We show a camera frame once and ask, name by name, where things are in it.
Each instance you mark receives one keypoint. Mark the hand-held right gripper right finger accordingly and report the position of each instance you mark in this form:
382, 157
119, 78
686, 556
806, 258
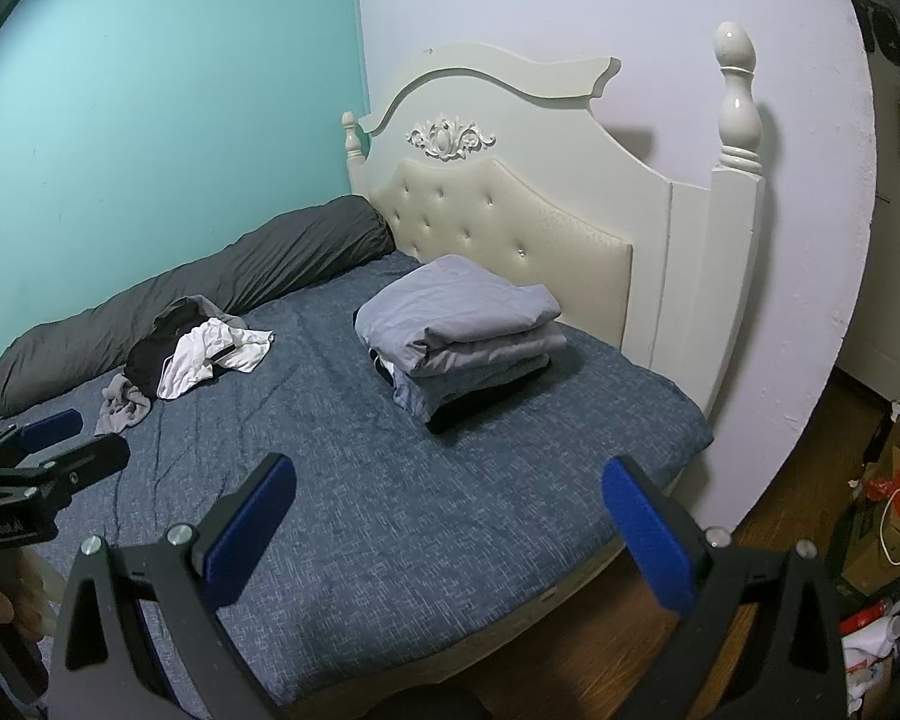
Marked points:
645, 532

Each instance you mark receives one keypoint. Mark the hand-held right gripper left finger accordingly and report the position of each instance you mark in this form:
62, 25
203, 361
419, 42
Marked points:
251, 532

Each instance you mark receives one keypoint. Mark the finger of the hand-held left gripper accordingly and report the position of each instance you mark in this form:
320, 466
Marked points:
90, 461
52, 424

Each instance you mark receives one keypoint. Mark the grey jacket with black collar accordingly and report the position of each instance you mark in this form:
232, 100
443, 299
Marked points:
457, 300

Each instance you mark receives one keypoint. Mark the folded clothes stack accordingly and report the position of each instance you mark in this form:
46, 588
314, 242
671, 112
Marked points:
457, 397

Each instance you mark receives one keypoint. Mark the person's left hand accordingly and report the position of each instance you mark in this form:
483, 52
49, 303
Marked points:
41, 600

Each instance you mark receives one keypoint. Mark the black garment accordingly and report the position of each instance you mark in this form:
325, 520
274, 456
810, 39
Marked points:
150, 360

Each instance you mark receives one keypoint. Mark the white garment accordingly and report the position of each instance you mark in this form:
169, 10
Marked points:
195, 364

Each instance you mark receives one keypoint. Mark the brown cardboard box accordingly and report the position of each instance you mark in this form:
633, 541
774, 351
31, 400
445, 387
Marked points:
870, 547

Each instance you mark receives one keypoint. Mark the dark grey bolster pillow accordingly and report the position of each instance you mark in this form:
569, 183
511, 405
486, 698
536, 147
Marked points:
232, 270

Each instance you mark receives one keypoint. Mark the white plastic bag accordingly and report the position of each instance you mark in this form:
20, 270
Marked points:
870, 645

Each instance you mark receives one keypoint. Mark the cream bed headboard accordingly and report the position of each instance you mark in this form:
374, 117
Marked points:
570, 165

